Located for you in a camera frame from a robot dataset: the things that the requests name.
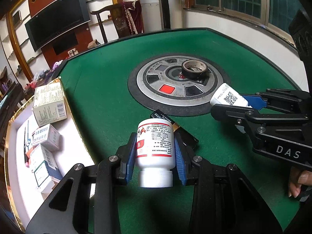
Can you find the white bottle green label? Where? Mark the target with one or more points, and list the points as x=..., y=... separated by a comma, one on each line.
x=226, y=95

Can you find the black marker pen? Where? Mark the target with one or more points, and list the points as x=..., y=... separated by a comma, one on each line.
x=24, y=147

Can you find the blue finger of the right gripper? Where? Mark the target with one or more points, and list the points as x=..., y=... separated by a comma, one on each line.
x=226, y=112
x=255, y=101

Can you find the black tape roll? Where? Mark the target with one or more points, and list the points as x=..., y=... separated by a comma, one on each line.
x=194, y=69

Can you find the small grey-white medicine box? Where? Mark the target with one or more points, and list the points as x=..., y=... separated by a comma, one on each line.
x=48, y=137

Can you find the black flat-screen television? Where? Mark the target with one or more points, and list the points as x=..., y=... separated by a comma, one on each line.
x=56, y=19

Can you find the open green gift box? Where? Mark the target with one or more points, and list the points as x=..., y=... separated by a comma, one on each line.
x=24, y=196

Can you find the wooden armchair with red cloth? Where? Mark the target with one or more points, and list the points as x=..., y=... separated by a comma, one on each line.
x=126, y=17

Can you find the silver standing air conditioner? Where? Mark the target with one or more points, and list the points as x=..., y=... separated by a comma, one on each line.
x=162, y=14

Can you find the black flat packet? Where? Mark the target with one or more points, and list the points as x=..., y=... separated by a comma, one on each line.
x=187, y=138

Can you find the person right hand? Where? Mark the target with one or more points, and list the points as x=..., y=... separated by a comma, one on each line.
x=297, y=179

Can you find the tall white medicine box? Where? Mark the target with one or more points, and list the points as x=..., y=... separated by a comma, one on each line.
x=44, y=167

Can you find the round grey table centre console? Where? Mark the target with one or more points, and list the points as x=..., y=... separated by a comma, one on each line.
x=158, y=84

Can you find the long white toothpaste box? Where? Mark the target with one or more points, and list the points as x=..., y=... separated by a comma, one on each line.
x=28, y=141

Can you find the large white medicine box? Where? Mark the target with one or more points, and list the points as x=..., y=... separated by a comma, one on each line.
x=49, y=104

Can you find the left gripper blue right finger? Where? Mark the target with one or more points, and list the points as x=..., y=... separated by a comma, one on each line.
x=183, y=155

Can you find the white bottle red label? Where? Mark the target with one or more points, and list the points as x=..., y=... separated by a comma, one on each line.
x=155, y=153

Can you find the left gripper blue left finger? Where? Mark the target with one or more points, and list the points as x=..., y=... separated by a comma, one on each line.
x=126, y=154

